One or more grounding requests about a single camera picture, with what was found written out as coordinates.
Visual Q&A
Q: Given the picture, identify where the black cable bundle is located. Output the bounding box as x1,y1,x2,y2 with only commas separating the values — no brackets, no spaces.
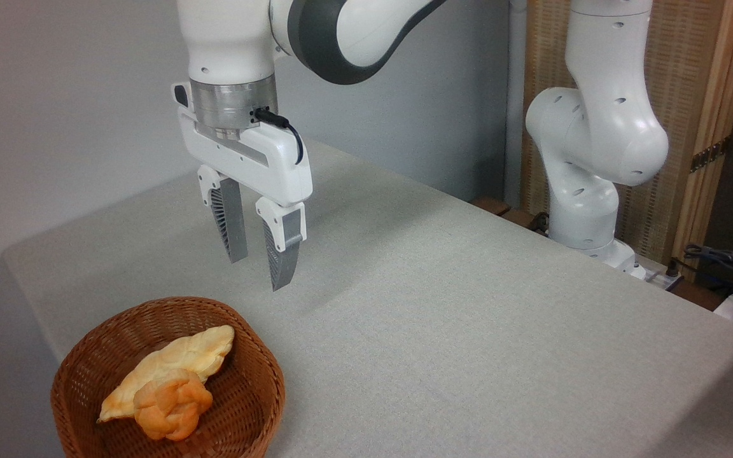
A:
683,244,733,301

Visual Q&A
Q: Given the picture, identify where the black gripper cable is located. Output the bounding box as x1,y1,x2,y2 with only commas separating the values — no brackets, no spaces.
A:
253,108,305,165

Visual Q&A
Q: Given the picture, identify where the brown wicker basket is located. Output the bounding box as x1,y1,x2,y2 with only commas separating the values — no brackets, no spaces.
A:
50,296,286,458

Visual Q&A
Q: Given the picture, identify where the pale croissant bread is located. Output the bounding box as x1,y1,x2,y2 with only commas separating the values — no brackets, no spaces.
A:
97,325,235,423

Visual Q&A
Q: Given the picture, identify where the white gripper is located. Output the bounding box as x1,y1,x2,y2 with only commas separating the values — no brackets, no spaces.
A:
172,81,314,293

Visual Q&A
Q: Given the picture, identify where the metal screen hinge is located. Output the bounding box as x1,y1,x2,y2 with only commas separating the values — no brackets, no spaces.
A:
689,136,732,174

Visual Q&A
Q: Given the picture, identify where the wooden rattan folding screen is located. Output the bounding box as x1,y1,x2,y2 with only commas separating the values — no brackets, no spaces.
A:
519,0,733,275

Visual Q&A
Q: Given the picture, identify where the orange knotted bread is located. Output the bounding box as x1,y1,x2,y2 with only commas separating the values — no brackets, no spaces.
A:
132,369,214,442

